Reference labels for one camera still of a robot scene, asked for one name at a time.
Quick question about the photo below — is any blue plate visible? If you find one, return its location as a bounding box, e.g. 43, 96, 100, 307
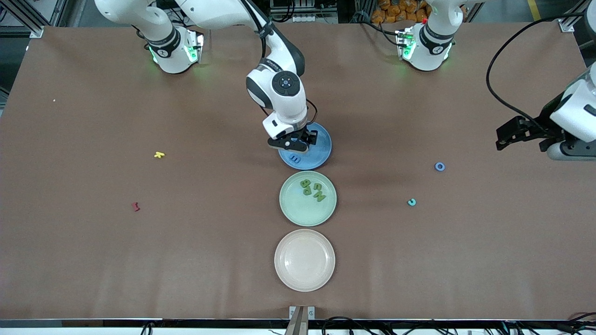
278, 121, 332, 171

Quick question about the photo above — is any green plate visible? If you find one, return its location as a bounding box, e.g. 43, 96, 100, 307
279, 170, 337, 227

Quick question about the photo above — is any white power strip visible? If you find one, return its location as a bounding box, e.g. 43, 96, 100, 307
290, 13, 327, 24

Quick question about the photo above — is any beige plate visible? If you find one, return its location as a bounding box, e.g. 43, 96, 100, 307
274, 228, 336, 292

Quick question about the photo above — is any brown table cover sheet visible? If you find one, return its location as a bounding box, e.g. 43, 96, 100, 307
0, 21, 596, 322

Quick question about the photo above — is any pile of orange objects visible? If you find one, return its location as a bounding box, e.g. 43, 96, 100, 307
372, 0, 430, 24

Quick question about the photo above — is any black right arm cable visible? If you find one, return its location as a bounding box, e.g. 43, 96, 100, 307
240, 0, 318, 124

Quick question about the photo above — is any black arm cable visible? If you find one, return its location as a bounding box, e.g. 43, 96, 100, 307
486, 13, 587, 126
240, 0, 318, 124

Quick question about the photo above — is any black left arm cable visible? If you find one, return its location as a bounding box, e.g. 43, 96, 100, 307
486, 13, 587, 126

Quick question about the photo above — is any aluminium frame post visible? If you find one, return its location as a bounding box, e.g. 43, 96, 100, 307
556, 0, 596, 33
0, 0, 68, 39

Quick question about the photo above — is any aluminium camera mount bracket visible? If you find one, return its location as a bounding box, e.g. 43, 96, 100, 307
289, 305, 316, 335

